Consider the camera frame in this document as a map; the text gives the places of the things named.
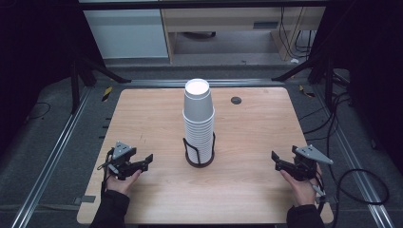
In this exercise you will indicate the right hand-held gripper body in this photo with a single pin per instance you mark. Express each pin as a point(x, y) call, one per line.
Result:
point(305, 164)

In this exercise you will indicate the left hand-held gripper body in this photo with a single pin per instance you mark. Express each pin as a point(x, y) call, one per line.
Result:
point(122, 158)

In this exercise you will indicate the single white paper cup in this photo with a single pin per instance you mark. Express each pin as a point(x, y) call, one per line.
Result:
point(198, 101)

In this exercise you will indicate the person's right hand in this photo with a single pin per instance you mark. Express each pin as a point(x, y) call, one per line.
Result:
point(302, 191)

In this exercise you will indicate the person's left hand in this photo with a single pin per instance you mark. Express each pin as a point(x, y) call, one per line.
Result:
point(118, 185)

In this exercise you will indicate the yellow and black tape strip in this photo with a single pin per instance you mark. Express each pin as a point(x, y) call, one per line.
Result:
point(107, 94)
point(305, 91)

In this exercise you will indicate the round black table grommet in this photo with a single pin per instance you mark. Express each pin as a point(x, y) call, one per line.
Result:
point(236, 100)

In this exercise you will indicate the black metal stand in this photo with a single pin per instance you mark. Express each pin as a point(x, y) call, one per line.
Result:
point(329, 85)
point(75, 91)

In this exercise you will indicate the dark curtain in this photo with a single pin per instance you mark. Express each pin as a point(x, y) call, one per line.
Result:
point(34, 63)
point(374, 79)

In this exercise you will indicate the white cabinet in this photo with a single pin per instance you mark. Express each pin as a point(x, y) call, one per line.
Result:
point(126, 33)

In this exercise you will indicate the light wooden desk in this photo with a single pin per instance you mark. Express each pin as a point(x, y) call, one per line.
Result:
point(221, 19)

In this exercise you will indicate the grey table bracket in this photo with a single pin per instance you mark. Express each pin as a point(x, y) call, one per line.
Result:
point(85, 199)
point(331, 200)

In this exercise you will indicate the metal floor rail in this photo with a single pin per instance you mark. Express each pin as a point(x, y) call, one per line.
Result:
point(47, 158)
point(355, 158)
point(158, 83)

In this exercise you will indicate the black frame beam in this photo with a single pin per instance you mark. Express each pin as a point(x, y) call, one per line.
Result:
point(202, 4)

